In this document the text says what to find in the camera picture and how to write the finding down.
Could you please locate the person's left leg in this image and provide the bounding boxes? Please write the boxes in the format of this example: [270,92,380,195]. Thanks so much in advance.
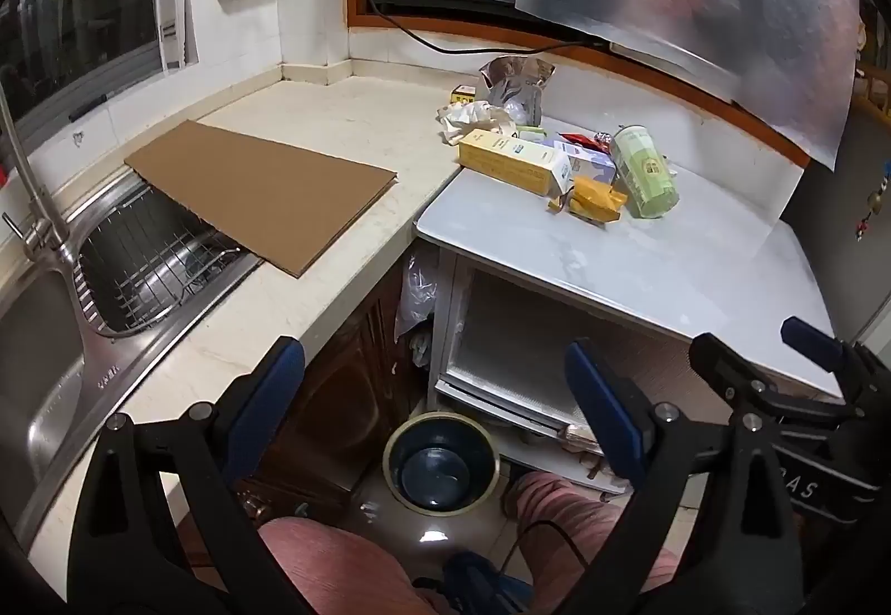
[257,516,447,615]

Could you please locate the silver foil snack bag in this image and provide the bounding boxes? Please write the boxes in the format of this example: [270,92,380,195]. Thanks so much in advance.
[479,56,558,129]

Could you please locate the brown wooden window frame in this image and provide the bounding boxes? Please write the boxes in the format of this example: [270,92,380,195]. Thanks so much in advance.
[346,0,812,167]

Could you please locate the person's right leg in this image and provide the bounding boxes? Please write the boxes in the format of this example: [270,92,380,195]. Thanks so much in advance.
[502,471,679,615]

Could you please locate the person's leg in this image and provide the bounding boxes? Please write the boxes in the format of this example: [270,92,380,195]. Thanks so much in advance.
[257,516,447,615]
[502,471,679,615]

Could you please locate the brown wooden cabinet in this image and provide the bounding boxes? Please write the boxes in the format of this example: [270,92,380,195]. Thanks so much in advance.
[237,281,419,525]

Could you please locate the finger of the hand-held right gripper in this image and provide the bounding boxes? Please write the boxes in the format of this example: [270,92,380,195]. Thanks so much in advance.
[781,317,891,411]
[688,331,845,426]

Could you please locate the hanging ornament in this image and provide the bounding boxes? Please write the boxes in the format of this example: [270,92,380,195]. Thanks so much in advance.
[856,162,891,243]

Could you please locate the white plastic wall rack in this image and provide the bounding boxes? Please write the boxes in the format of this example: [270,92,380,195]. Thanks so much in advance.
[154,0,190,74]

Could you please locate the brown cardboard sheet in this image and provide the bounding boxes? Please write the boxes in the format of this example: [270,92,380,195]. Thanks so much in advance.
[124,120,399,280]

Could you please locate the orange yellow wrapper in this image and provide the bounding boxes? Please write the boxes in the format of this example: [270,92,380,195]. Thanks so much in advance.
[547,175,629,226]

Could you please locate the red snack wrapper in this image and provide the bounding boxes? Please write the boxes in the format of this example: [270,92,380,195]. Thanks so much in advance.
[557,131,614,155]

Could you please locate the stainless steel sink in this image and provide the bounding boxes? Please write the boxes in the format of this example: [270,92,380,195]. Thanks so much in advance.
[0,165,266,539]

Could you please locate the blue shoe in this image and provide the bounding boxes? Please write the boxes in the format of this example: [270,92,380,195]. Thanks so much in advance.
[442,552,533,615]

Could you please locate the white tissue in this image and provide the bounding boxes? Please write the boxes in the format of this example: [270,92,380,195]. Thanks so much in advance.
[436,100,520,146]

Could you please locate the white cabinet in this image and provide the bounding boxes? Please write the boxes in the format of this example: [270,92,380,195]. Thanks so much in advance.
[428,246,697,497]

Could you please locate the round dark trash bin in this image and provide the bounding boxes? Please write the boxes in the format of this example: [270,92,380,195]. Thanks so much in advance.
[383,412,501,514]

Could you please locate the wire dish rack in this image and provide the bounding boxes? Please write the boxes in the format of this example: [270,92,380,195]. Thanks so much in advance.
[76,179,244,334]

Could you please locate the thin black floor cable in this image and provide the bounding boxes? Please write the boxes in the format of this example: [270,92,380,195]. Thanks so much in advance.
[501,521,593,588]

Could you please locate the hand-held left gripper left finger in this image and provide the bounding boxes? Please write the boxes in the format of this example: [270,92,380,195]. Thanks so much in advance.
[66,336,307,615]

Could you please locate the white purple packet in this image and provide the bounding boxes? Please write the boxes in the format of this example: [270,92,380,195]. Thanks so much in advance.
[550,138,619,184]

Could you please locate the steel faucet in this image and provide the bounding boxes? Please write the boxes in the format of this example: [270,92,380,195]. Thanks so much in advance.
[0,79,77,271]

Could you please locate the green paper cup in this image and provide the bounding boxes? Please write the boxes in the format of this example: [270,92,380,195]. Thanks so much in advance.
[610,124,681,221]

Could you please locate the yellow carton box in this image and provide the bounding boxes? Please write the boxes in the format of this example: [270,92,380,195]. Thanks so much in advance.
[457,128,573,198]

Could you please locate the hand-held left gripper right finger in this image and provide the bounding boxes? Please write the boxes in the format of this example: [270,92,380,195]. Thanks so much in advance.
[564,340,805,615]

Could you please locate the clear plastic bag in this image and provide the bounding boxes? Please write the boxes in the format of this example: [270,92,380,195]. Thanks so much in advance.
[394,249,439,344]

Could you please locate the black window cable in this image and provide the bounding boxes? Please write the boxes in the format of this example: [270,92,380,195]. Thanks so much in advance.
[365,0,614,55]

